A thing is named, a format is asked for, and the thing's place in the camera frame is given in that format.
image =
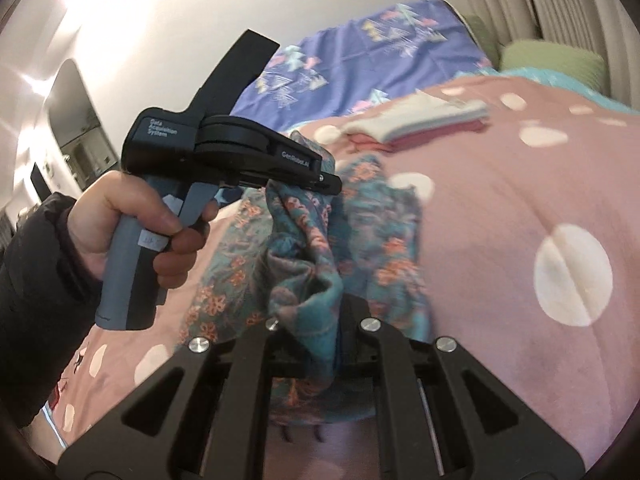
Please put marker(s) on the purple patterned pillow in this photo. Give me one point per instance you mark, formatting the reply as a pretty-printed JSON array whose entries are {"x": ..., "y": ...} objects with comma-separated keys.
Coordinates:
[{"x": 350, "y": 60}]

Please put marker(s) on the black wall panel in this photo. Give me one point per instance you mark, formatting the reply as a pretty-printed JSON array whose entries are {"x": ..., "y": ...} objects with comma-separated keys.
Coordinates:
[{"x": 40, "y": 180}]

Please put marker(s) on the teal bed sheet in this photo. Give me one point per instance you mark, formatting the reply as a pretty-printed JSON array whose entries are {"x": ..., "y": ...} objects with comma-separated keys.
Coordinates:
[{"x": 565, "y": 81}]

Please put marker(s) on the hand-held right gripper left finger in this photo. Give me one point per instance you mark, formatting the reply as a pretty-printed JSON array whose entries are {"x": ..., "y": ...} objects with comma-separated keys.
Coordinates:
[{"x": 250, "y": 385}]

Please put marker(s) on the stack of folded clothes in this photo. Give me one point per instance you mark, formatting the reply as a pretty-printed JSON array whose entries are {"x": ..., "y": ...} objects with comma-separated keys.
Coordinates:
[{"x": 425, "y": 115}]

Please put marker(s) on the person's left hand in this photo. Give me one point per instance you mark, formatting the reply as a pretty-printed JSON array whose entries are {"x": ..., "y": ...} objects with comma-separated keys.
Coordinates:
[{"x": 110, "y": 210}]

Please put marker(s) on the arched wall mirror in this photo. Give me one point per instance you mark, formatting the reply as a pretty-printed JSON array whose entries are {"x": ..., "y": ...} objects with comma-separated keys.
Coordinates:
[{"x": 80, "y": 120}]

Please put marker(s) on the person's left forearm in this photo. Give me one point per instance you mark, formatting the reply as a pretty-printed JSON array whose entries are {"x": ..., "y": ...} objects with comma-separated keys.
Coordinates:
[{"x": 40, "y": 310}]

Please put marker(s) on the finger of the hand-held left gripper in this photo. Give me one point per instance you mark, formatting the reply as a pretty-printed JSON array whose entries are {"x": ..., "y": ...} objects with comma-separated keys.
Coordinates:
[{"x": 327, "y": 182}]

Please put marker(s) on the beige pleated curtain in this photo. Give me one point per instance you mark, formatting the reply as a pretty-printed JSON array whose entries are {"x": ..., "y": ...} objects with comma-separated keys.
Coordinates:
[{"x": 550, "y": 0}]

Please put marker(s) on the green pillow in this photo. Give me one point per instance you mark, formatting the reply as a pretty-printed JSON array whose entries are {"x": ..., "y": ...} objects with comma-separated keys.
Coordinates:
[
  {"x": 481, "y": 37},
  {"x": 550, "y": 60}
]

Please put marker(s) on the teal floral garment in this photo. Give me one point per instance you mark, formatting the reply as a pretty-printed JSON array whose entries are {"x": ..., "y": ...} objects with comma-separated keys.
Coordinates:
[{"x": 300, "y": 260}]

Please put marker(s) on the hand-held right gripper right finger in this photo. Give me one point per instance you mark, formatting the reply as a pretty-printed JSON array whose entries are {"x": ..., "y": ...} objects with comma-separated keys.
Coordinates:
[{"x": 395, "y": 385}]

